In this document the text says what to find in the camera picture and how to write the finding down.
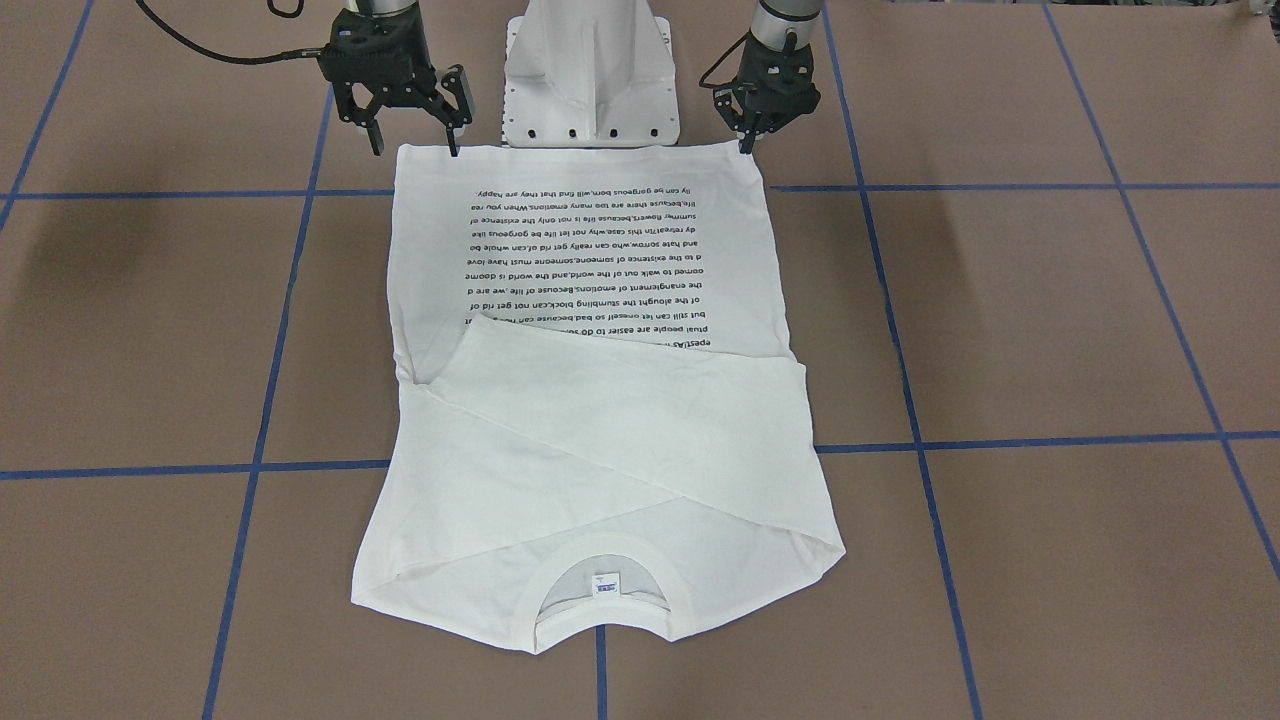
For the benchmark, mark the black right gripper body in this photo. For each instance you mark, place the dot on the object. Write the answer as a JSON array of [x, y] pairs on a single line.
[[447, 92]]

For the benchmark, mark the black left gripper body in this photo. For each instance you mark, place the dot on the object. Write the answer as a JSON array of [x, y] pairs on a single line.
[[742, 104]]

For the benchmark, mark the white long-sleeve printed shirt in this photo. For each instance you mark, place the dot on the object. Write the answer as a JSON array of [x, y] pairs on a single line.
[[601, 420]]

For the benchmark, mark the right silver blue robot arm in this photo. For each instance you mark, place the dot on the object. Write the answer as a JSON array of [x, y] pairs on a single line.
[[377, 57]]

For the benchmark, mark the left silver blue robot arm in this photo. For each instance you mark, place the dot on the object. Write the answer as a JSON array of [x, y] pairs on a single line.
[[770, 22]]

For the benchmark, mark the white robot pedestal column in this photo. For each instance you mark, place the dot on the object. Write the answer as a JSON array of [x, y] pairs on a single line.
[[589, 74]]

